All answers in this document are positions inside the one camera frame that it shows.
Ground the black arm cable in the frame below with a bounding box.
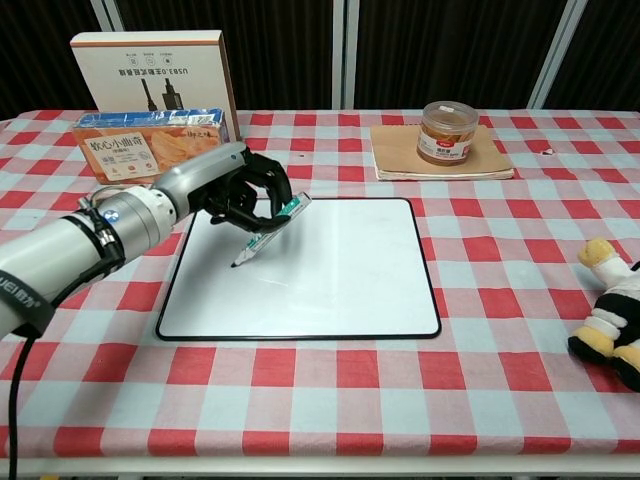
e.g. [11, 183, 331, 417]
[7, 197, 126, 480]

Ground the clear plastic jar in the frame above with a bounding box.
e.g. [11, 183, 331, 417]
[416, 100, 480, 164]

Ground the black white plush doll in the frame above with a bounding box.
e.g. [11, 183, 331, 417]
[567, 238, 640, 392]

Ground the brown kraft notebook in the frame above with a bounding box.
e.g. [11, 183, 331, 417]
[369, 123, 516, 182]

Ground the red white checkered tablecloth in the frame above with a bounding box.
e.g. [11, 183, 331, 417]
[0, 107, 640, 459]

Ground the green marker pen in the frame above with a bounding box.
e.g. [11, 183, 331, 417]
[230, 192, 312, 270]

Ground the white USB cable box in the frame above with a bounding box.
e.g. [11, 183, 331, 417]
[69, 30, 240, 144]

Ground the white board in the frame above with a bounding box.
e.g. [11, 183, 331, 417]
[155, 197, 442, 341]

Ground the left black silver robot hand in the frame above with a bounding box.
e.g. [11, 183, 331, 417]
[152, 141, 296, 233]

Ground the dark pleated partition panel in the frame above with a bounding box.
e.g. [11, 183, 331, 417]
[112, 0, 339, 111]
[0, 0, 101, 121]
[542, 0, 640, 111]
[349, 0, 569, 110]

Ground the blue orange cookie box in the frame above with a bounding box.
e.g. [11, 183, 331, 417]
[72, 106, 231, 185]

